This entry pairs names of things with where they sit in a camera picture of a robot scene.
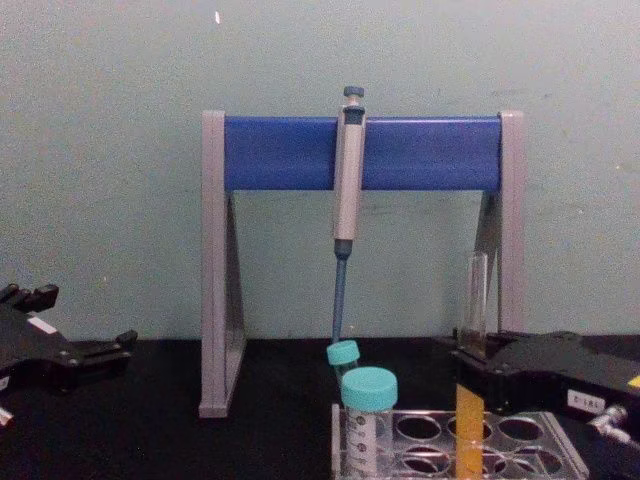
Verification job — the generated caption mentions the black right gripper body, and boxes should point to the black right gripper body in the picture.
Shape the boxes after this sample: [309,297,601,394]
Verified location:
[492,330,640,426]

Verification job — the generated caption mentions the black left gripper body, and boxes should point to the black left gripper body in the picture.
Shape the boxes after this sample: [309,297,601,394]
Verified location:
[0,303,79,393]

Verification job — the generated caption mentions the glass tube with yellow liquid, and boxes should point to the glass tube with yellow liquid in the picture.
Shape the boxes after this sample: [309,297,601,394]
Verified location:
[455,251,489,479]

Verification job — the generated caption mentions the small tube with teal cap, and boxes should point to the small tube with teal cap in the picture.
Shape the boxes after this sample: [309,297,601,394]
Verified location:
[326,340,362,387]

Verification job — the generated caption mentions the large tube with teal cap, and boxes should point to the large tube with teal cap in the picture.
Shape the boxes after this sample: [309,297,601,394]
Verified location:
[340,366,400,480]

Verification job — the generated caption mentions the grey stand with blue bar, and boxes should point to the grey stand with blue bar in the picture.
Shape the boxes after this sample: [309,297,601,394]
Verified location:
[198,109,527,419]

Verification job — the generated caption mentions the clear plastic tube rack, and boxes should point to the clear plastic tube rack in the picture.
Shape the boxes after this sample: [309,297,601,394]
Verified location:
[330,402,591,480]

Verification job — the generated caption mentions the grey pipette with blue tip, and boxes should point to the grey pipette with blue tip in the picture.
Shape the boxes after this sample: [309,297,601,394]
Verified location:
[329,84,367,352]

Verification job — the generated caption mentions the black table cloth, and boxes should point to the black table cloth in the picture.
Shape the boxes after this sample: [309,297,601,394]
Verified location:
[0,329,640,480]

